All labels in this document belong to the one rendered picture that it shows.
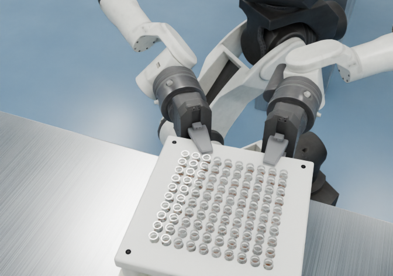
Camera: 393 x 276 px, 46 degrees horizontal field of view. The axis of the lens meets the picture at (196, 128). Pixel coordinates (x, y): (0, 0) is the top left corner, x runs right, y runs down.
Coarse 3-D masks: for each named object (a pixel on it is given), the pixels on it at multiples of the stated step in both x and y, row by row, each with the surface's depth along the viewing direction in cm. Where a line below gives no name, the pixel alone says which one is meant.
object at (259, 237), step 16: (192, 160) 73; (192, 176) 71; (208, 176) 70; (224, 176) 71; (240, 176) 71; (256, 176) 71; (272, 176) 70; (192, 192) 69; (208, 192) 69; (224, 192) 69; (240, 192) 68; (256, 192) 69; (272, 192) 69; (176, 208) 67; (192, 208) 66; (224, 208) 67; (240, 208) 66; (256, 208) 67; (176, 224) 65; (208, 224) 65; (224, 224) 65; (240, 224) 64; (208, 240) 63; (256, 240) 63
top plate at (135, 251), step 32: (160, 160) 74; (224, 160) 74; (256, 160) 74; (288, 160) 74; (160, 192) 69; (288, 192) 69; (192, 224) 65; (256, 224) 65; (288, 224) 65; (128, 256) 62; (160, 256) 62; (192, 256) 62; (288, 256) 62
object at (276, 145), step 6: (270, 138) 76; (276, 138) 76; (282, 138) 75; (270, 144) 75; (276, 144) 75; (282, 144) 75; (270, 150) 74; (276, 150) 74; (282, 150) 74; (264, 156) 73; (270, 156) 73; (276, 156) 73; (264, 162) 73; (270, 162) 73; (276, 162) 73
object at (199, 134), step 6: (192, 126) 78; (198, 126) 78; (204, 126) 78; (192, 132) 77; (198, 132) 77; (204, 132) 77; (192, 138) 77; (198, 138) 76; (204, 138) 76; (198, 144) 75; (204, 144) 75; (210, 144) 75; (198, 150) 76; (204, 150) 74; (210, 150) 75
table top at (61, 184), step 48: (0, 144) 88; (48, 144) 88; (96, 144) 88; (0, 192) 79; (48, 192) 79; (96, 192) 79; (0, 240) 72; (48, 240) 72; (96, 240) 72; (336, 240) 72; (384, 240) 72
